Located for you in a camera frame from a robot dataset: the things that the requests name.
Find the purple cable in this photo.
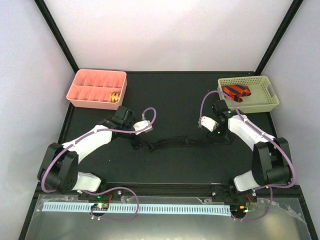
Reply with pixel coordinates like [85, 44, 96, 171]
[199, 90, 297, 223]
[40, 107, 158, 223]

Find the clear acrylic sheet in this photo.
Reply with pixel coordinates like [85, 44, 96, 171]
[25, 195, 312, 240]

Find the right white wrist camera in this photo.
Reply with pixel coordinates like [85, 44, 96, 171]
[198, 116, 219, 132]

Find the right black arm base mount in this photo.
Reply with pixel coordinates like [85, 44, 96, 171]
[211, 184, 257, 204]

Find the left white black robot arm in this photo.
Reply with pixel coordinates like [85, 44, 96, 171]
[37, 106, 153, 200]

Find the right black frame post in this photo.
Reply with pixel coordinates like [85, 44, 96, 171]
[254, 0, 304, 76]

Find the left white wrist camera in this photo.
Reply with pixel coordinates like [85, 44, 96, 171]
[132, 120, 153, 135]

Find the pink compartment organizer box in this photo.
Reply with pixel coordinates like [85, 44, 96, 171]
[66, 69, 127, 110]

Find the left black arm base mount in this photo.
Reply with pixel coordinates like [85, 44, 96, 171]
[78, 183, 124, 203]

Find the yellow black rolled tie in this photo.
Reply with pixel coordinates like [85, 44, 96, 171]
[109, 92, 121, 103]

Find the orange navy striped tie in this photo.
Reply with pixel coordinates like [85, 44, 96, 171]
[221, 84, 252, 103]

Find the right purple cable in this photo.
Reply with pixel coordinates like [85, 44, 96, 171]
[199, 90, 297, 223]

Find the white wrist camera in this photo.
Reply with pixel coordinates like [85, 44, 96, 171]
[132, 120, 153, 135]
[198, 116, 219, 132]

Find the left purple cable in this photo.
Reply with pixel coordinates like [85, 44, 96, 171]
[40, 107, 158, 223]

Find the left black frame post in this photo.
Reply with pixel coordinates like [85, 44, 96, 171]
[34, 0, 79, 73]

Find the black frame post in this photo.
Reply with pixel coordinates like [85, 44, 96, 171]
[254, 0, 304, 76]
[34, 0, 79, 73]

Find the green perforated plastic basket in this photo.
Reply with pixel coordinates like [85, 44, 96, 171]
[217, 75, 280, 114]

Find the light blue slotted cable duct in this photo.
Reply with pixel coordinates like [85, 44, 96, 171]
[41, 202, 231, 217]

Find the black necktie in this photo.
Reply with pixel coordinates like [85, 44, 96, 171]
[145, 134, 235, 152]

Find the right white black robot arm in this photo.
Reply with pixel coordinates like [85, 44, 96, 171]
[199, 100, 295, 202]

